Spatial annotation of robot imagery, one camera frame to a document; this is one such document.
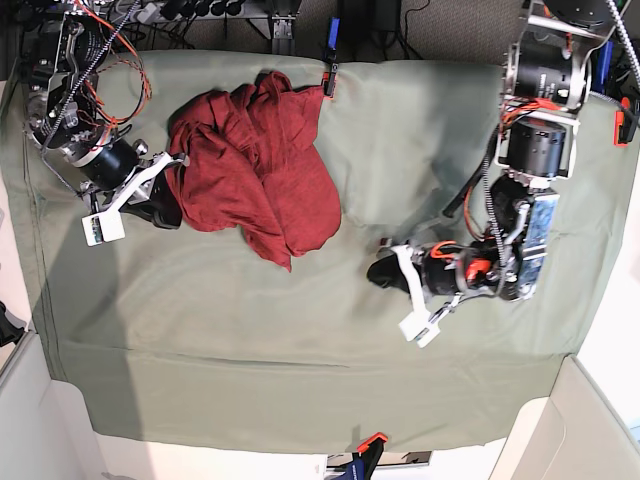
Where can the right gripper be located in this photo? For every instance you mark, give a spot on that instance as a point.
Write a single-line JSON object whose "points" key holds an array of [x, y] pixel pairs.
{"points": [[110, 168]]}

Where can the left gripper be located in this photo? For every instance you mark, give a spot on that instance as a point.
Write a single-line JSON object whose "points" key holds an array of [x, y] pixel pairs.
{"points": [[443, 270]]}

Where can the red long-sleeve T-shirt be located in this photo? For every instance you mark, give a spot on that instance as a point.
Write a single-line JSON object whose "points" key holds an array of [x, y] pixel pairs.
{"points": [[253, 165]]}

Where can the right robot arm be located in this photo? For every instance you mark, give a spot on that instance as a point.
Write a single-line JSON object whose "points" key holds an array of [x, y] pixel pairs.
{"points": [[68, 45]]}

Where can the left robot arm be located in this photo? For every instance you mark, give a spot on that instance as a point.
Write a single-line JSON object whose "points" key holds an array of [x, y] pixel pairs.
{"points": [[547, 81]]}

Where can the green table cloth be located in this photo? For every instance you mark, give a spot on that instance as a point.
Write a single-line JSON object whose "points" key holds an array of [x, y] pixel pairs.
{"points": [[191, 338]]}

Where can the orange black clamp bottom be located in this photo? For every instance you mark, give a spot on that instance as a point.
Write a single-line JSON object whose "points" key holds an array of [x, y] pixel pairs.
{"points": [[365, 459]]}

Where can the orange black clamp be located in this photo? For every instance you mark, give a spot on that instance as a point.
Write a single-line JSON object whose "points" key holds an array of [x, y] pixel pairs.
{"points": [[365, 459], [626, 122]]}

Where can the white bin right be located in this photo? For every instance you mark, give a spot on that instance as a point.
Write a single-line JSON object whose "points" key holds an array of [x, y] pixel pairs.
{"points": [[573, 433]]}

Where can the black power adapter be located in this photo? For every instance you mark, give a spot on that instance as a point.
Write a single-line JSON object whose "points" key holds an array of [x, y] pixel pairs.
{"points": [[371, 15]]}

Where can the orange black clamp far right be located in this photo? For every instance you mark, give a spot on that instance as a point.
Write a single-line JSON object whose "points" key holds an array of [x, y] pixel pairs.
{"points": [[626, 122]]}

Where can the blue clamp top right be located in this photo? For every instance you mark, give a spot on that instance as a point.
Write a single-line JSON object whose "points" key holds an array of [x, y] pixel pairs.
{"points": [[602, 67]]}

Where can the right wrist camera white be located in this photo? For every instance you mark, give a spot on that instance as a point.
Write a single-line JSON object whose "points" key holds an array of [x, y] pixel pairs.
{"points": [[103, 227]]}

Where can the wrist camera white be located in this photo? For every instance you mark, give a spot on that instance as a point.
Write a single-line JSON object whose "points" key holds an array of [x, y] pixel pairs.
{"points": [[421, 328], [103, 227]]}

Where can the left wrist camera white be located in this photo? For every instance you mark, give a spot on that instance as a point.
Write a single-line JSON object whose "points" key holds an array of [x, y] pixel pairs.
{"points": [[421, 328]]}

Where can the grey metal table bracket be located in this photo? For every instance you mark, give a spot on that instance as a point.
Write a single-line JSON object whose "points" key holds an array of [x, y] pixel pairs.
{"points": [[283, 35]]}

